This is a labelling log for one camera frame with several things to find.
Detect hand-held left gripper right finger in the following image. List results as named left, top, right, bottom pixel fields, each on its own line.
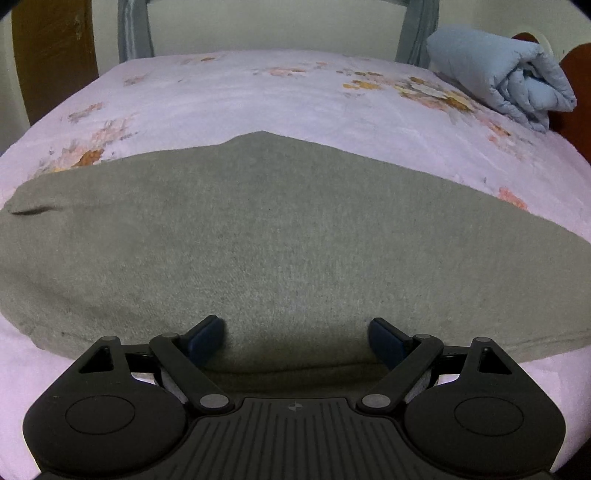
left=359, top=318, right=513, bottom=411

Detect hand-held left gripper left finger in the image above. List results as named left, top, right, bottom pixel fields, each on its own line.
left=78, top=315, right=234, bottom=414

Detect grey-green pants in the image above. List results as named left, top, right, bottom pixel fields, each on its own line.
left=0, top=130, right=591, bottom=402

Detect bed with pink floral sheet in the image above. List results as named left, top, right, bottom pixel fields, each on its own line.
left=0, top=48, right=591, bottom=480

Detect rolled light blue duvet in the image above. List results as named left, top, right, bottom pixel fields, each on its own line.
left=426, top=24, right=578, bottom=134

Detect grey curtain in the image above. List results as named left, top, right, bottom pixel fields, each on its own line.
left=396, top=0, right=440, bottom=68
left=117, top=0, right=156, bottom=64

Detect brown wooden door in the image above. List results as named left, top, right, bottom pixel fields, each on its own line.
left=11, top=0, right=99, bottom=126

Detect red-brown wooden headboard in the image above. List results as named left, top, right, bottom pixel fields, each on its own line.
left=512, top=31, right=591, bottom=164

